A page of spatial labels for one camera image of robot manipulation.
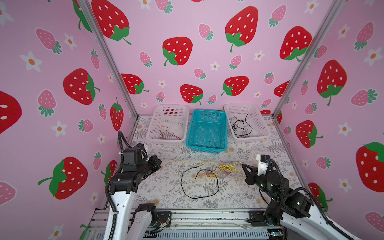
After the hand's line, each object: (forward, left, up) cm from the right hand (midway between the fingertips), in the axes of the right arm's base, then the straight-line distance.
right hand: (241, 165), depth 72 cm
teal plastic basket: (+36, +19, -19) cm, 45 cm away
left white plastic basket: (+39, +51, -17) cm, 66 cm away
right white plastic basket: (+50, -17, -15) cm, 55 cm away
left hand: (-2, +40, +2) cm, 40 cm away
